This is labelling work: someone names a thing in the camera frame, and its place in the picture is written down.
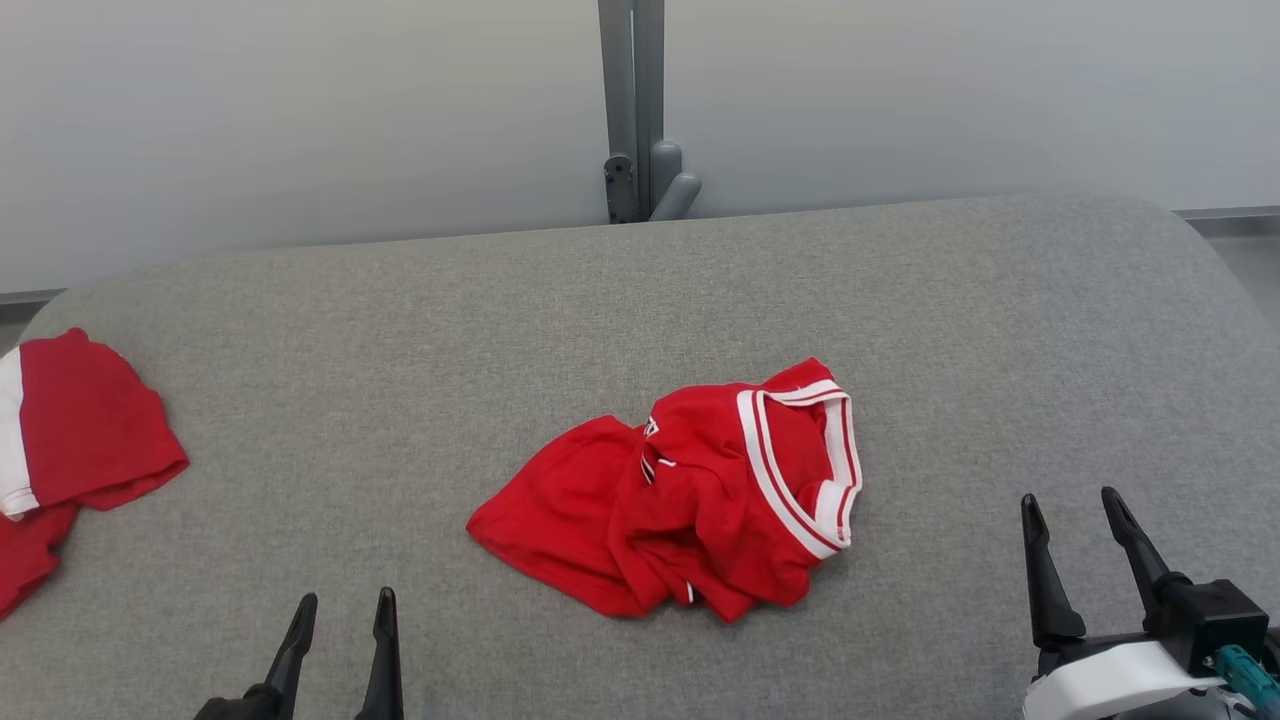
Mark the red shorts with white stripes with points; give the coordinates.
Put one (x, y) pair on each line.
(720, 500)

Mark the right wrist teal connector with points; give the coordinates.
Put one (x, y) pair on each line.
(1245, 675)

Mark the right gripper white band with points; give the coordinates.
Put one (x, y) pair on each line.
(1110, 680)

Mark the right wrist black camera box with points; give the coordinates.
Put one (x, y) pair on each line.
(1215, 620)

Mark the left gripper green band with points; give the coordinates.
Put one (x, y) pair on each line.
(240, 708)

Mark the red garment with white band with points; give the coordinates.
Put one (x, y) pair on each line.
(90, 430)

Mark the grey rounded partition foot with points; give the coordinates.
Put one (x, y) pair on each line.
(675, 185)

